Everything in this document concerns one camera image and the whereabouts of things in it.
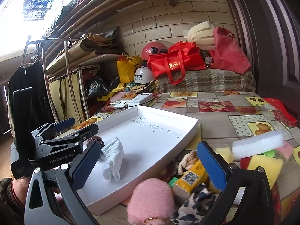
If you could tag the yellow paper bag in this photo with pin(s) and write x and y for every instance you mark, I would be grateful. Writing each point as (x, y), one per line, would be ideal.
(127, 66)

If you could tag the white helmet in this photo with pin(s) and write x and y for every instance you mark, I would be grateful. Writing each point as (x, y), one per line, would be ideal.
(143, 75)

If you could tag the yellow green scouring sponge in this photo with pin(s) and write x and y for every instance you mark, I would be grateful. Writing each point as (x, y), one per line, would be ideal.
(272, 167)

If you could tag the white round charger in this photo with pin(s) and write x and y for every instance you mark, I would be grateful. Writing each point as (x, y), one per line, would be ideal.
(120, 104)

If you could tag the cream foam roll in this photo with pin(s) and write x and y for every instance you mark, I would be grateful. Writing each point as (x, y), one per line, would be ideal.
(202, 35)

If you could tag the white shallow box tray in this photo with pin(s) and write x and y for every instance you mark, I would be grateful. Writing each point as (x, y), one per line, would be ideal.
(151, 139)

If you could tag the black hanging garment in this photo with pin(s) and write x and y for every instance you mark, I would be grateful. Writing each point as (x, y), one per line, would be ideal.
(33, 77)

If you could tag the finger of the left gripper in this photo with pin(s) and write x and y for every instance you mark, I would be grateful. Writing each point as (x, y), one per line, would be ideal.
(76, 138)
(50, 129)

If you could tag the yellow tissue packet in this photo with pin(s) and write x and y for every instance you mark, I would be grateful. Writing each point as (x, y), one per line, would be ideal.
(185, 186)

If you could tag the black white patterned cloth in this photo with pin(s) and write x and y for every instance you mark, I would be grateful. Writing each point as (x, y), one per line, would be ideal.
(196, 206)

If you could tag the metal clothes rack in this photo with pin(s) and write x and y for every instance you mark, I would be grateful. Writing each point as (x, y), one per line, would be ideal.
(64, 71)

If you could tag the white power bank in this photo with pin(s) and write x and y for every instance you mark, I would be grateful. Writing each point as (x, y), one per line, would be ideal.
(140, 99)

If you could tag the plaid covered bench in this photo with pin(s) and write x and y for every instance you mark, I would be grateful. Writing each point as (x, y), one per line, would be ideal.
(209, 80)

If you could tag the pink fluffy plush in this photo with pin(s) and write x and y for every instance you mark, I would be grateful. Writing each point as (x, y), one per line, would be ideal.
(152, 202)

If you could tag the dark red shopping bag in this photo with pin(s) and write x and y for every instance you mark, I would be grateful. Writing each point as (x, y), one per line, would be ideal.
(227, 54)

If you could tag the red tote bag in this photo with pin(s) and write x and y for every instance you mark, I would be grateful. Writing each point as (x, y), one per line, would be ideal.
(180, 57)

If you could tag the fruit pattern tablecloth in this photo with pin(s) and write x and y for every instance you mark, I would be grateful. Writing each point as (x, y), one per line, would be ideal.
(222, 120)

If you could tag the black plastic bag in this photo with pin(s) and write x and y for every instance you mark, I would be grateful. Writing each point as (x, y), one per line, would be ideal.
(98, 87)

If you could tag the left hand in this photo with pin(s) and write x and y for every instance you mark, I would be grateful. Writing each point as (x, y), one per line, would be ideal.
(19, 189)

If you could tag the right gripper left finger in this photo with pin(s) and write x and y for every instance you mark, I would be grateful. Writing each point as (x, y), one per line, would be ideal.
(41, 206)

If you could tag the dark wooden door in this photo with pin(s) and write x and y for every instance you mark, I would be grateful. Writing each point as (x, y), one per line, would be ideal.
(268, 31)

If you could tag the red helmet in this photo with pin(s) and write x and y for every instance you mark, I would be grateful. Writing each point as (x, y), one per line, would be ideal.
(152, 48)

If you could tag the yellow sponge piece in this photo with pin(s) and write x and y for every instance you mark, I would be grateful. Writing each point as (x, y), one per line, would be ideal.
(226, 153)

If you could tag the white foam block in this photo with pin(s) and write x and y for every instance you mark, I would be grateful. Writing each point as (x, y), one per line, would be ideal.
(257, 144)

